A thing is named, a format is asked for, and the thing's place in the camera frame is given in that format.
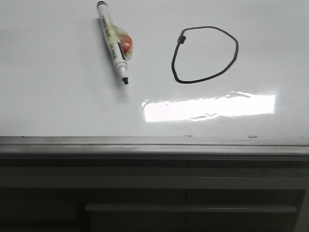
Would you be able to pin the white black whiteboard marker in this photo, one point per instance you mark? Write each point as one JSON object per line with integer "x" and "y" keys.
{"x": 112, "y": 41}

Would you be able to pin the grey cabinet below whiteboard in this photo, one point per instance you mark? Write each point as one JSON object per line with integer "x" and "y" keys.
{"x": 133, "y": 196}

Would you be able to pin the white whiteboard with aluminium frame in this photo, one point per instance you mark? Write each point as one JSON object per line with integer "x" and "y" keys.
{"x": 209, "y": 79}

